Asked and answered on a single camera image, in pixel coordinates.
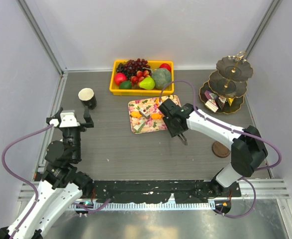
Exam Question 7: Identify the metal serving tongs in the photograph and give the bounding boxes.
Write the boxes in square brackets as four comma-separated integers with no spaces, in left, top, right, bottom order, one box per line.
[178,133,188,145]

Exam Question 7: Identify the floral serving tray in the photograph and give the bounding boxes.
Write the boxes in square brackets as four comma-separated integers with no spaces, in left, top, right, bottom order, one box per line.
[128,95,181,134]

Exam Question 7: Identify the green white cake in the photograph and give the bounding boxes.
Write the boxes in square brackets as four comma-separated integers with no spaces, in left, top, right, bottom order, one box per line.
[133,121,145,132]

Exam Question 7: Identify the yellow plastic fruit bin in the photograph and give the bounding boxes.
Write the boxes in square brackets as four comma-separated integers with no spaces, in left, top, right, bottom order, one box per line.
[109,60,174,97]

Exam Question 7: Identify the chocolate cake slice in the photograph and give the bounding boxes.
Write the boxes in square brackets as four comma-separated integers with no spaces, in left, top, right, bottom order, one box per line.
[216,96,227,110]

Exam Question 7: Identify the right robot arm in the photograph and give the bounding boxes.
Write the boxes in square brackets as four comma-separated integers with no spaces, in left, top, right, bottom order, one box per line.
[159,99,268,197]

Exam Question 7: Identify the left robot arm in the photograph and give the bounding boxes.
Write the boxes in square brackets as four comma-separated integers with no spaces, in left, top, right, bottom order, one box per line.
[0,107,94,239]

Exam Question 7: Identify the orange fish cookie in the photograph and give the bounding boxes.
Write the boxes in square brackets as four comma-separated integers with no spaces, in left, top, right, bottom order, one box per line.
[151,113,162,120]
[130,111,142,119]

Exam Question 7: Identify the black paper cup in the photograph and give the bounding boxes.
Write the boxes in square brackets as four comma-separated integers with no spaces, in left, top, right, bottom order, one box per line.
[78,88,97,110]

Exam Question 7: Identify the green melon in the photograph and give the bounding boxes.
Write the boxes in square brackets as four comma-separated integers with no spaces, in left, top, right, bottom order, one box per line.
[152,68,172,90]

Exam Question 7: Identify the green pear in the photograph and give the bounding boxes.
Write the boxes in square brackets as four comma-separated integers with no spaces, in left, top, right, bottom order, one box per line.
[138,77,155,90]

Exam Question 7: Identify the green lime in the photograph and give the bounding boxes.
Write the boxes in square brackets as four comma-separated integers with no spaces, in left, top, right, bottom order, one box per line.
[119,81,132,90]

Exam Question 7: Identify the round wooden coaster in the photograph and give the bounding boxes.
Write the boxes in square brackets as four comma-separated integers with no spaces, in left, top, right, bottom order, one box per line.
[212,141,230,158]

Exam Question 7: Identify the red apple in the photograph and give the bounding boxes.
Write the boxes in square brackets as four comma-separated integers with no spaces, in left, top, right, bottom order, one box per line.
[114,73,127,86]

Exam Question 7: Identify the red cherries cluster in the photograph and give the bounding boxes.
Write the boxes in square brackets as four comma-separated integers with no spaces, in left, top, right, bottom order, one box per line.
[130,70,151,85]

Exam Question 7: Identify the three-tier black cake stand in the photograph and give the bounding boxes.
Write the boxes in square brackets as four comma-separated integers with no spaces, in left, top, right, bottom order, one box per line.
[199,51,254,115]

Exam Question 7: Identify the dark red grape bunch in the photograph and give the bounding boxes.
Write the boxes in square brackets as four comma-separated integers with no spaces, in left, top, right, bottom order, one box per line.
[115,58,150,78]

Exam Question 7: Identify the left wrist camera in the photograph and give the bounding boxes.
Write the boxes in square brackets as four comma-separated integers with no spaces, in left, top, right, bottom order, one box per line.
[47,110,80,128]

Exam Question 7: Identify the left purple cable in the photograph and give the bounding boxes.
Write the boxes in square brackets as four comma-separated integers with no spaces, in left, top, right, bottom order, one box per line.
[0,123,56,239]

